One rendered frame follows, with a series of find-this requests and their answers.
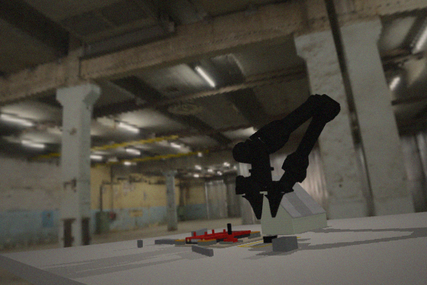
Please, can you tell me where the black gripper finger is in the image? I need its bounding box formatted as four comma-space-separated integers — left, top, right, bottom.
264, 193, 285, 218
242, 194, 264, 220

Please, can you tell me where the black tyre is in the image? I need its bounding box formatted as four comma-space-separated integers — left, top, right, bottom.
263, 235, 278, 244

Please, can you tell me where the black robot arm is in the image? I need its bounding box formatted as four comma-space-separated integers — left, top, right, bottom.
233, 94, 340, 194

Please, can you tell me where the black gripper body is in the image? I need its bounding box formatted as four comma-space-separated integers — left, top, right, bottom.
236, 164, 289, 195

